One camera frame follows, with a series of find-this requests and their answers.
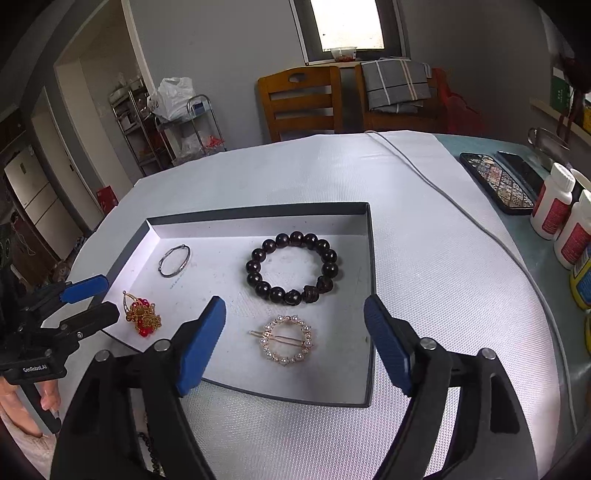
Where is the gold red bead necklace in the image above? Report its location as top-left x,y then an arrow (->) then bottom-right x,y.
121,290 -> 164,340

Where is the round pearl hair clip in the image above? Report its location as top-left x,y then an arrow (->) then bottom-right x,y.
247,315 -> 315,366

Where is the thin silver bangle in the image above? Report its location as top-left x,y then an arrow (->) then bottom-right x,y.
157,244 -> 191,278

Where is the black bead bracelet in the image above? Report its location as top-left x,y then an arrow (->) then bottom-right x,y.
244,232 -> 344,306

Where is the dark grey jewelry box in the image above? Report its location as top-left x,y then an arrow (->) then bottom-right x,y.
105,202 -> 375,408

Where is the person's left hand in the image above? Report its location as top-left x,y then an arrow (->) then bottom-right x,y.
0,377 -> 62,439

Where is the patterned phone case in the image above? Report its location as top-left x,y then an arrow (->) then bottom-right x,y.
459,153 -> 534,215

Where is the yellow cap blue bottle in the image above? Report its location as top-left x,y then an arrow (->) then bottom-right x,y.
569,258 -> 591,310

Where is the tall storage shelf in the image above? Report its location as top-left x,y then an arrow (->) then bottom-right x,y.
108,76 -> 162,176

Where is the white pill bottle red label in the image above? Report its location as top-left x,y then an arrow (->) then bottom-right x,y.
530,162 -> 575,240

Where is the black phone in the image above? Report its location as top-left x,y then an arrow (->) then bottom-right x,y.
497,151 -> 544,198

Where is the white plastic bag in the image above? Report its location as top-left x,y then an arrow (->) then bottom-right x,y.
147,77 -> 195,122

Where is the red cloth on chair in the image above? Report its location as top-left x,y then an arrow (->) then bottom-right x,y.
432,68 -> 484,137

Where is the grey plaid folded cloth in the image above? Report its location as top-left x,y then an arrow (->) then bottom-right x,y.
362,58 -> 433,111

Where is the small bowl on sill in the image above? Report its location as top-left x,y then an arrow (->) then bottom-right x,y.
331,47 -> 356,62

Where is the grey cable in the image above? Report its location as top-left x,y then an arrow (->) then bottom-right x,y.
363,131 -> 578,434

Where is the metal wire rack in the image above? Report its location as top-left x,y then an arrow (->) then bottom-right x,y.
154,94 -> 226,166

